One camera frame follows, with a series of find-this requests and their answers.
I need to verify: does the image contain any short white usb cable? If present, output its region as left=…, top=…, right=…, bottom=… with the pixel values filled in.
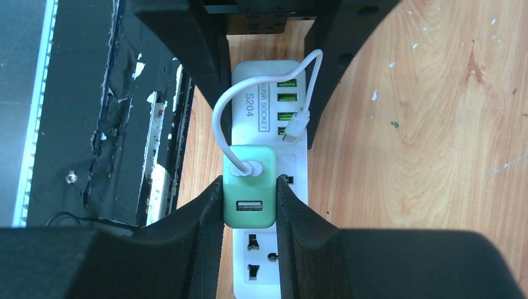
left=212, top=49, right=324, bottom=178

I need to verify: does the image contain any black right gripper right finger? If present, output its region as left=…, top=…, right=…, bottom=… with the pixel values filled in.
left=276, top=175, right=524, bottom=298

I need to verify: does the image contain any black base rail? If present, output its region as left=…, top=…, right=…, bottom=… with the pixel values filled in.
left=1, top=1, right=194, bottom=228

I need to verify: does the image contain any white power strip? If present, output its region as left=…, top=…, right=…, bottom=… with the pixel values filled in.
left=231, top=71, right=308, bottom=298

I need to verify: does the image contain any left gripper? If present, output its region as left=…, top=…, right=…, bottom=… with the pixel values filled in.
left=131, top=0, right=400, bottom=149

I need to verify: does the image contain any green plug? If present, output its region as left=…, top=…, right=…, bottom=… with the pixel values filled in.
left=222, top=145, right=278, bottom=229

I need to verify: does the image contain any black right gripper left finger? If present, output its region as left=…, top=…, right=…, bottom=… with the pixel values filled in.
left=1, top=178, right=224, bottom=298

